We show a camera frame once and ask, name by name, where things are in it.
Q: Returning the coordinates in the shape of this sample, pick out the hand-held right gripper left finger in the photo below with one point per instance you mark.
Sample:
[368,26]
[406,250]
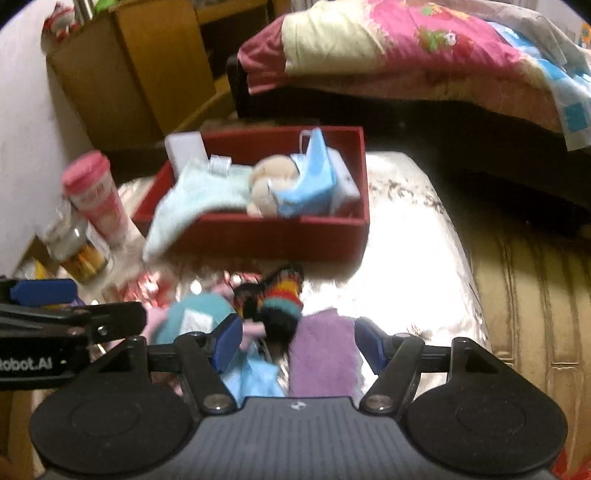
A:
[228,344]

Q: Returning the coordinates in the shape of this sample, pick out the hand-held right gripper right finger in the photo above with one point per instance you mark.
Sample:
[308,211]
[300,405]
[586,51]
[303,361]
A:
[369,344]

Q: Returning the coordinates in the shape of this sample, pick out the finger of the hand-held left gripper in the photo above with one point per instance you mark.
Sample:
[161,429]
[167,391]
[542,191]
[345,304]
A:
[41,290]
[115,318]

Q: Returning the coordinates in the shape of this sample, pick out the purple cloth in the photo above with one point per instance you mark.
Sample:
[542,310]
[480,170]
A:
[323,360]

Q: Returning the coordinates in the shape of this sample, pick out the pink plush toy teal dress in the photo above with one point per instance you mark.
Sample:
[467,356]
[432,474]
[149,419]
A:
[194,309]

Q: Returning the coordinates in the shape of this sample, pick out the colourful striped sock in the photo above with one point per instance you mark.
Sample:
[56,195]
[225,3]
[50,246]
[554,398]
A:
[281,290]

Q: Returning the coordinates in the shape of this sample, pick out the red cardboard box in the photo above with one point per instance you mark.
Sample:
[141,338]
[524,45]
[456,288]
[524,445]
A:
[277,240]

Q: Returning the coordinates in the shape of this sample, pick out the light blue towel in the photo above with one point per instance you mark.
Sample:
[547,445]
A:
[194,198]

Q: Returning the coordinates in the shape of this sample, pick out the beige plush toy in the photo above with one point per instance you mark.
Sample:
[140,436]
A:
[268,184]

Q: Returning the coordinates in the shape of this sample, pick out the small white box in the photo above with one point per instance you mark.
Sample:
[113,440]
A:
[344,180]

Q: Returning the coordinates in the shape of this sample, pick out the blue face mask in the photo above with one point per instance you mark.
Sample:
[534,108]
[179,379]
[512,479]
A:
[309,184]

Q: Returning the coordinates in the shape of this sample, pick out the white foam block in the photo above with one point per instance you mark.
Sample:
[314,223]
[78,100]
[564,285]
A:
[184,147]

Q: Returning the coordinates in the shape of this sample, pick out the light blue cloth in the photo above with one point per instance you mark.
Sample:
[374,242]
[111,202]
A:
[256,376]

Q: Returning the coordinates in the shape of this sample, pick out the glass jar with gold label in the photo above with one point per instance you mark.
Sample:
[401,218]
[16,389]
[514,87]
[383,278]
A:
[78,254]

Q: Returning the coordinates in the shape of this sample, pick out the floral tablecloth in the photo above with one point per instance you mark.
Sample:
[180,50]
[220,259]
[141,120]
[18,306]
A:
[406,258]

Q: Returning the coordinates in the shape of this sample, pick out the red-lidded milk tea cup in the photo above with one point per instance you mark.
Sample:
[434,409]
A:
[99,203]

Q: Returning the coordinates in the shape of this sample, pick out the wooden cabinet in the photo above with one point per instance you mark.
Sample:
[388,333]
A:
[152,69]

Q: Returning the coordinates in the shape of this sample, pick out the red and white plush toy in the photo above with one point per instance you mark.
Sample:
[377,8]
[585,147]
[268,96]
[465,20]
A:
[60,23]

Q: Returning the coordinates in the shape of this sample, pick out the pink printed blanket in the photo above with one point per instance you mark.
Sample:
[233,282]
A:
[415,46]

